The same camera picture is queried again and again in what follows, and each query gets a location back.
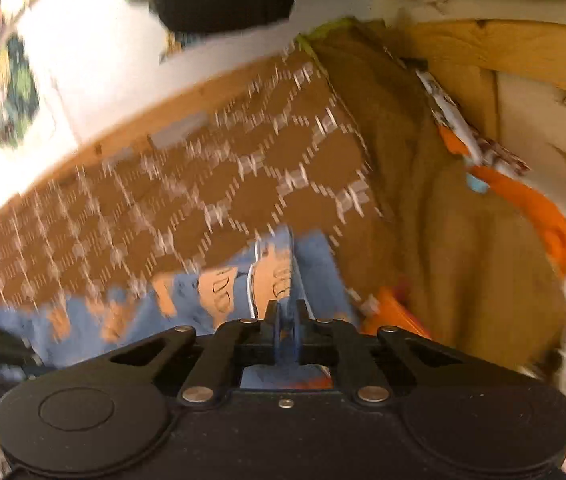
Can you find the colourful printed cloth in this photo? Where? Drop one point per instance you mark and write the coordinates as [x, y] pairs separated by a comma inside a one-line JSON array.
[[179, 42]]

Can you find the white brown printed cloth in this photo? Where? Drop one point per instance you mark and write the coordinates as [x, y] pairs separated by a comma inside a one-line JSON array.
[[455, 115]]

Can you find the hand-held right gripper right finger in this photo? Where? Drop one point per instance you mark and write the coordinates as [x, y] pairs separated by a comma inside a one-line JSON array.
[[292, 332]]

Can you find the orange sheet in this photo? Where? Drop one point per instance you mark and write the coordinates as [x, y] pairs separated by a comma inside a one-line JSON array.
[[398, 312]]

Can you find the green wall poster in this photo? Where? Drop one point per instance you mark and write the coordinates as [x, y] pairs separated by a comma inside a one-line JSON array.
[[13, 95]]

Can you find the orange cloth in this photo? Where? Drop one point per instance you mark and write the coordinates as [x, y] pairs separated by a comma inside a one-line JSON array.
[[538, 205]]

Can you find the blue patterned pants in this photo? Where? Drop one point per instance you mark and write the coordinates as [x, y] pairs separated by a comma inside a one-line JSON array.
[[188, 290]]

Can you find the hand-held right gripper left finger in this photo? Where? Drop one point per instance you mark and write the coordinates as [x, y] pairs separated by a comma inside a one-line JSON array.
[[272, 332]]

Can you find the brown patterned blanket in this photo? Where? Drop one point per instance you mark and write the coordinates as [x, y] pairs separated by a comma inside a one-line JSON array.
[[243, 150]]

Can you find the olive brown cloth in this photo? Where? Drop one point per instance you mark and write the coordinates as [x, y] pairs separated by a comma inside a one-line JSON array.
[[443, 240]]

